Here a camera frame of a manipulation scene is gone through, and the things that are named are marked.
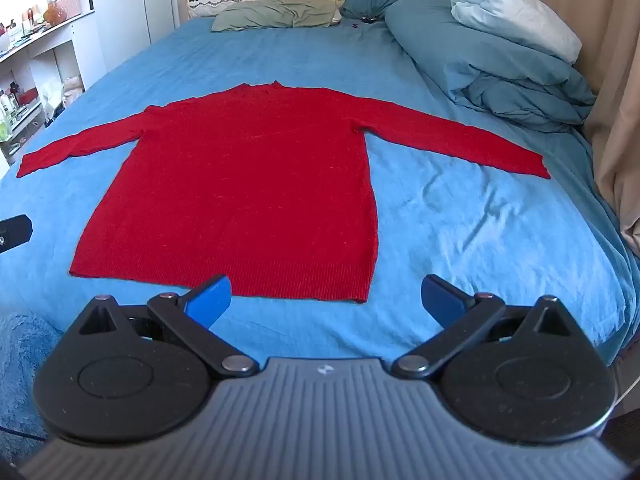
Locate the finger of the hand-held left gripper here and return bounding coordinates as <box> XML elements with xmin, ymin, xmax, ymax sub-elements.
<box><xmin>0</xmin><ymin>214</ymin><xmax>34</xmax><ymax>256</ymax></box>

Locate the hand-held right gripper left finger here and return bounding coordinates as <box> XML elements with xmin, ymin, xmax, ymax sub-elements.
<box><xmin>75</xmin><ymin>274</ymin><xmax>260</xmax><ymax>379</ymax></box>

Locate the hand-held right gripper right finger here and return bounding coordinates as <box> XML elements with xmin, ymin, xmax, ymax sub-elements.
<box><xmin>391</xmin><ymin>274</ymin><xmax>576</xmax><ymax>380</ymax></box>

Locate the red towel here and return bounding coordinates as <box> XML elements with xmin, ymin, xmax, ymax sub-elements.
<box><xmin>16</xmin><ymin>80</ymin><xmax>552</xmax><ymax>306</ymax></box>

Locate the bed with blue sheet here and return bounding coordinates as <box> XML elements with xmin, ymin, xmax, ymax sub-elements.
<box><xmin>0</xmin><ymin>12</ymin><xmax>640</xmax><ymax>441</ymax></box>

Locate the green bottle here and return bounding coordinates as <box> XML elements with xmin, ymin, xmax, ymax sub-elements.
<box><xmin>0</xmin><ymin>94</ymin><xmax>15</xmax><ymax>142</ymax></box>

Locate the blue fluffy rug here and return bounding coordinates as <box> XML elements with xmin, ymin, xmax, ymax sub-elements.
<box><xmin>0</xmin><ymin>312</ymin><xmax>63</xmax><ymax>463</ymax></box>

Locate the beige bag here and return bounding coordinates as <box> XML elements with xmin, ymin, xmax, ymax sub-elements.
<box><xmin>62</xmin><ymin>75</ymin><xmax>84</xmax><ymax>106</ymax></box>

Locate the white shelf desk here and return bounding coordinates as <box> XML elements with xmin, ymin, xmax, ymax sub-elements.
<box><xmin>0</xmin><ymin>10</ymin><xmax>107</xmax><ymax>166</ymax></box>

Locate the orange plush toy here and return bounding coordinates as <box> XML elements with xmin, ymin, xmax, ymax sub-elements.
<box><xmin>42</xmin><ymin>2</ymin><xmax>68</xmax><ymax>27</ymax></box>

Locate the teal bolster pillow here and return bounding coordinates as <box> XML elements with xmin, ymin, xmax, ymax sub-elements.
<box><xmin>385</xmin><ymin>0</ymin><xmax>597</xmax><ymax>133</ymax></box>

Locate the white wardrobe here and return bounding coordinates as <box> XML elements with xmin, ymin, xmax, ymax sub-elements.
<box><xmin>85</xmin><ymin>0</ymin><xmax>188</xmax><ymax>47</ymax></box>

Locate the beige curtain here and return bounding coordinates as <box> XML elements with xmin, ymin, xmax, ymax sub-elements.
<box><xmin>492</xmin><ymin>0</ymin><xmax>640</xmax><ymax>256</ymax></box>

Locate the green pillow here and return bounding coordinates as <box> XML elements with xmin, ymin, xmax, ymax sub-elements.
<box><xmin>210</xmin><ymin>0</ymin><xmax>340</xmax><ymax>33</ymax></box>

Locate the pale blue blanket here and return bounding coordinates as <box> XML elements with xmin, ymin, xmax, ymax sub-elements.
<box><xmin>451</xmin><ymin>0</ymin><xmax>583</xmax><ymax>64</ymax></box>

